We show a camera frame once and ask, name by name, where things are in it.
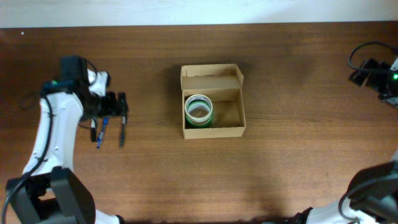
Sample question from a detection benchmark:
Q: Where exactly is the clear black ballpoint pen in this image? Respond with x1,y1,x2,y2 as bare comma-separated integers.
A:
119,116,127,149

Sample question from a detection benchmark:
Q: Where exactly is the blue ballpoint pen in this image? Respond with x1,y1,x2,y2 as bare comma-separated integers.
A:
96,117,109,149

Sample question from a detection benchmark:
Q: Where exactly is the black white marker pen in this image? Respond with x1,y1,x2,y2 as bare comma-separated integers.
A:
90,119,97,142

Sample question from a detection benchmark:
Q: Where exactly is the green tape roll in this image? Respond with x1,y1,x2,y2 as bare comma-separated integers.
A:
185,115,213,128

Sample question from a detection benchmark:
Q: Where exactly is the brown cardboard box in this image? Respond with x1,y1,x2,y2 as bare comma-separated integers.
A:
180,63,246,139

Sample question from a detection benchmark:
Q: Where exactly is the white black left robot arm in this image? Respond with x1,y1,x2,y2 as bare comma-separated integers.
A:
1,55,129,224

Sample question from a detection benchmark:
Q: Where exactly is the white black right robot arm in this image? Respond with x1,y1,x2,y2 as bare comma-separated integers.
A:
180,64,397,223

